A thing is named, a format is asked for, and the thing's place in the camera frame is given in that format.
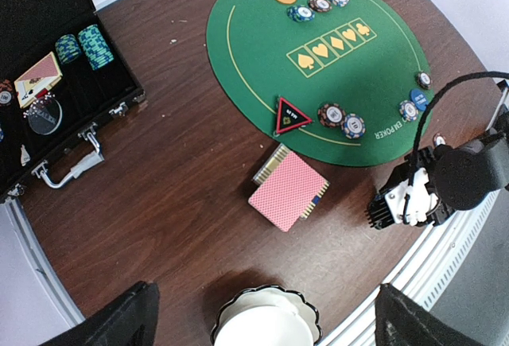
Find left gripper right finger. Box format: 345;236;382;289
375;284;481;346

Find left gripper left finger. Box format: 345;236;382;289
45;281;160;345

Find red backed card deck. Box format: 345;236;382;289
247;151;330;233

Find orange chips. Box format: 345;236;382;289
308;0;332;13
416;72;432;90
317;103;346;128

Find blue small blind button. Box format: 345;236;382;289
410;88;429;111

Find triangular all-in button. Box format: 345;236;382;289
274;96;313;136

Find green chips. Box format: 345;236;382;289
287;5;315;22

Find orange black poker chip stack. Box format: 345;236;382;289
433;133;446;147

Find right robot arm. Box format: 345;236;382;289
429;81;508;211

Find white ceramic bowl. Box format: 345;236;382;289
214;306;313;346

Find white scalloped plate stack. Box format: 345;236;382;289
210;285;323;345

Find blue gold card box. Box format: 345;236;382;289
252;142;331;220

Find clear dealer puck in case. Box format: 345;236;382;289
25;98;63;135

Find black poker case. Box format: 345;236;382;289
1;0;145;198

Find red cards in case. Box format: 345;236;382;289
14;52;63;109

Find teal chips in case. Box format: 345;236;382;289
55;24;115;71

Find round green poker mat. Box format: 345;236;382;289
206;0;429;167

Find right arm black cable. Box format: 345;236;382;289
401;70;509;220

